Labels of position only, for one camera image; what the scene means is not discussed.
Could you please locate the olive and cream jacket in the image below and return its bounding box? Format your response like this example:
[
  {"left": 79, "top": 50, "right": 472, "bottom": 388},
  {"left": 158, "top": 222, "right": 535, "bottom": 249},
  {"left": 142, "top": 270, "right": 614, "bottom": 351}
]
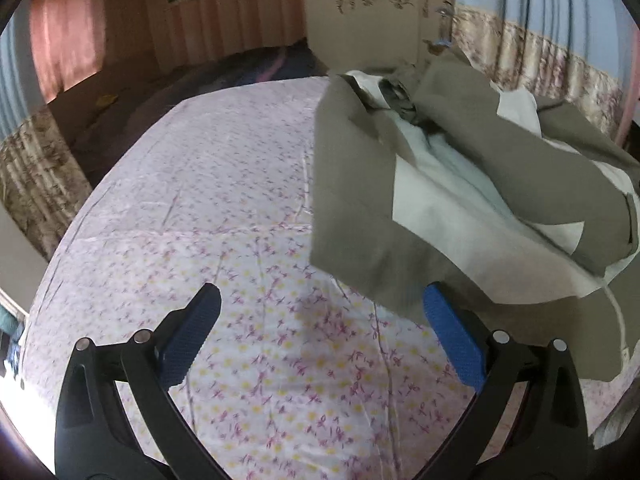
[{"left": 310, "top": 49, "right": 639, "bottom": 382}]

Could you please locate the pink floral bed sheet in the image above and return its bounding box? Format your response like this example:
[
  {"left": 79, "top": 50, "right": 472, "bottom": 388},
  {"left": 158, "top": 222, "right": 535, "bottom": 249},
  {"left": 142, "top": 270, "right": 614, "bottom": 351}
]
[{"left": 19, "top": 77, "right": 640, "bottom": 480}]

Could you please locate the left blue floral curtain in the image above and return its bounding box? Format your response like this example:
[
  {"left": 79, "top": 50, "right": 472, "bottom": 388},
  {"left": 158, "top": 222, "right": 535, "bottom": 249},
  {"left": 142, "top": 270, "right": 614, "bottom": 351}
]
[{"left": 1, "top": 0, "right": 92, "bottom": 260}]

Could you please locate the blue floral curtain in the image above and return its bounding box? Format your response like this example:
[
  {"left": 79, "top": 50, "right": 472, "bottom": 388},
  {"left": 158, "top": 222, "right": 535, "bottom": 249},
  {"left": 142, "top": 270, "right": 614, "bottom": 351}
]
[
  {"left": 1, "top": 0, "right": 92, "bottom": 260},
  {"left": 454, "top": 0, "right": 639, "bottom": 141}
]

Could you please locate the dark bed with striped blanket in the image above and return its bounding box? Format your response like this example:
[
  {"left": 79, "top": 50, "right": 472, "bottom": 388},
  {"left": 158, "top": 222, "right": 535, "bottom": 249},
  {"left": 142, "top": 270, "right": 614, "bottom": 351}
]
[{"left": 49, "top": 40, "right": 326, "bottom": 186}]

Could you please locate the yellow object on bed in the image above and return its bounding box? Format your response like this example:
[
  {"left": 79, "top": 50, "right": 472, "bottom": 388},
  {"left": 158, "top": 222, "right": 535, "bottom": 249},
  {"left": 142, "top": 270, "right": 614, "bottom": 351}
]
[{"left": 96, "top": 94, "right": 118, "bottom": 110}]

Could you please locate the pink window curtain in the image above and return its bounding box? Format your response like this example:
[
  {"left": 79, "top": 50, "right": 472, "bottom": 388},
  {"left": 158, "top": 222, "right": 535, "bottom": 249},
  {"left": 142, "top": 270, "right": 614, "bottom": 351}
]
[{"left": 29, "top": 0, "right": 106, "bottom": 102}]

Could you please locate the white wardrobe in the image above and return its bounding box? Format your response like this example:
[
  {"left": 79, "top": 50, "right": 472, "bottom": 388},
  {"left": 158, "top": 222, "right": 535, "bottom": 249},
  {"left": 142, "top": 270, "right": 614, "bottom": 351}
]
[{"left": 304, "top": 0, "right": 454, "bottom": 72}]

